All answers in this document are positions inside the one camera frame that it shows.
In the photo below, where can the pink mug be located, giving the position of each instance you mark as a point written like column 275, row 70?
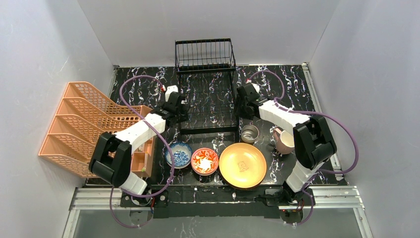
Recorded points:
column 284, row 141

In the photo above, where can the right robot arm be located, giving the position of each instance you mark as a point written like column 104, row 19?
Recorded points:
column 313, row 141

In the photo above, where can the black wire dish rack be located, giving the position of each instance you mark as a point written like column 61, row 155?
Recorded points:
column 205, row 70

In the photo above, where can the stainless steel cup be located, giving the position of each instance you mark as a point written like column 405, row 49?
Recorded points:
column 249, row 133

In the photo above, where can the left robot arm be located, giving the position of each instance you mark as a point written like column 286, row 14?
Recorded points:
column 112, row 156

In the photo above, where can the blue floral bowl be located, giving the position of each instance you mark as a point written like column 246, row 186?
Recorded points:
column 182, row 153

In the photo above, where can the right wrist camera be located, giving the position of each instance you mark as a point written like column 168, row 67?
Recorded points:
column 256, row 87

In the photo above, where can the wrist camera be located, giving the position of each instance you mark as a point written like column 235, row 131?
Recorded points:
column 169, row 90
column 256, row 87

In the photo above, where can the orange patterned bowl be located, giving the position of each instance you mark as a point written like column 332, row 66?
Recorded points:
column 204, row 161

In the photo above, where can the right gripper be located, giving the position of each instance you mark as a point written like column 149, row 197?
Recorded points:
column 242, row 107

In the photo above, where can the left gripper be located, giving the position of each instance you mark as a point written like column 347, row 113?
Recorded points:
column 181, row 111

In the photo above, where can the orange file organizer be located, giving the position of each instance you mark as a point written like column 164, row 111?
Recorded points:
column 83, row 114

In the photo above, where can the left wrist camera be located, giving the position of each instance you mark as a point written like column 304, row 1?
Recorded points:
column 169, row 90

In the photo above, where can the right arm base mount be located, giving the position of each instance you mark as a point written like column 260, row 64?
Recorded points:
column 298, row 206

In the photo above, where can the yellow plate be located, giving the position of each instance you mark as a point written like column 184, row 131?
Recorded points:
column 242, row 165

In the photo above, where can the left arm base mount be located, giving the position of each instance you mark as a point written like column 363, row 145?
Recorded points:
column 134, row 201

